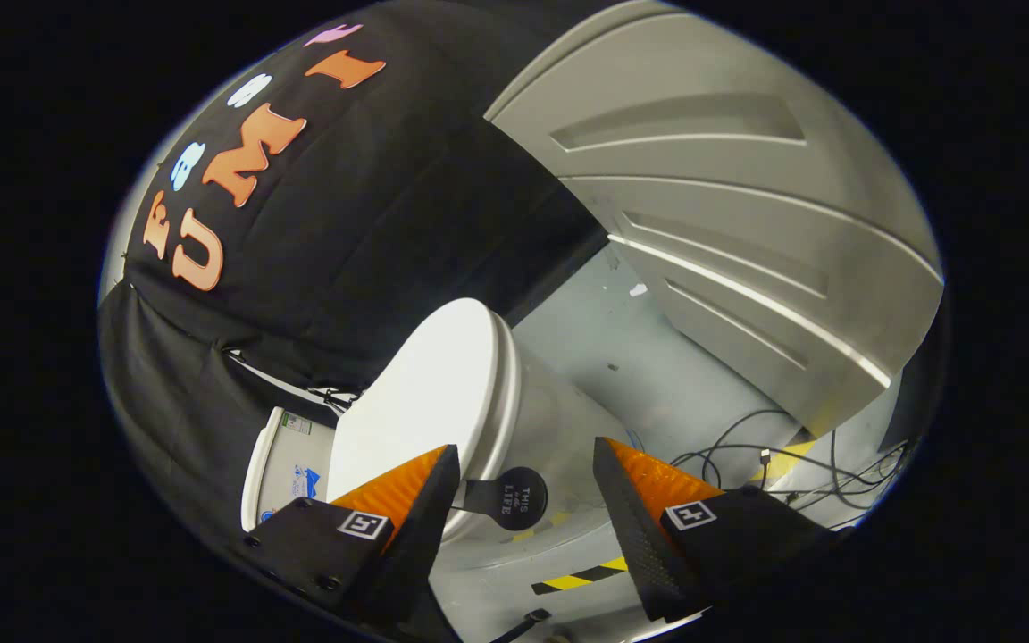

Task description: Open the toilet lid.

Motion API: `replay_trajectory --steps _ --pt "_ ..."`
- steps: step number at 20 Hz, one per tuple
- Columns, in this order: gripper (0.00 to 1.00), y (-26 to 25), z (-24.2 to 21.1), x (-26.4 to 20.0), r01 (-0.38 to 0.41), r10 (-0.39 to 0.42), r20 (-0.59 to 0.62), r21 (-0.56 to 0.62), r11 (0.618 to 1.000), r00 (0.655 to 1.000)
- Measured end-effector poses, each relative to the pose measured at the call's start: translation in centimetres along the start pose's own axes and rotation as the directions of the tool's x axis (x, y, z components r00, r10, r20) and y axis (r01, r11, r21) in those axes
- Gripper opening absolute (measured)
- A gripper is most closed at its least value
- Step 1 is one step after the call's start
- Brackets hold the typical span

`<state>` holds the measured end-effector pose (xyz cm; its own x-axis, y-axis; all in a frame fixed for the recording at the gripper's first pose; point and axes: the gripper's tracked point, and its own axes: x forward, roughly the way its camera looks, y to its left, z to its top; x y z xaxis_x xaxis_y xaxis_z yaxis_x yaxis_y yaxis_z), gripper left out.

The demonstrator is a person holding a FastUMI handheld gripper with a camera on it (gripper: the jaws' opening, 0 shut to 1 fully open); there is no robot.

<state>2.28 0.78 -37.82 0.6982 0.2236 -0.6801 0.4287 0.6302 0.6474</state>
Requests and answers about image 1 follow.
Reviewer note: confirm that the yellow black hazard tape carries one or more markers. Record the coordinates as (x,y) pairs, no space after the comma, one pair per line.
(581,575)

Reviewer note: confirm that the black round lid pull tab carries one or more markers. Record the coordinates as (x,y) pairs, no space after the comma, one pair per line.
(519,498)

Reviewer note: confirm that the white drawer cabinet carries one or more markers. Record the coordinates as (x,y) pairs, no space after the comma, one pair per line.
(702,179)

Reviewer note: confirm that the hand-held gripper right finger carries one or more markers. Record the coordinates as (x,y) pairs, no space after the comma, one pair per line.
(635,536)

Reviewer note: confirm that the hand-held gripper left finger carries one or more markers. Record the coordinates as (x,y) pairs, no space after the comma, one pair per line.
(425,527)

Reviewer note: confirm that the white toilet lid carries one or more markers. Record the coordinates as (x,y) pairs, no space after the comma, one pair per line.
(425,393)

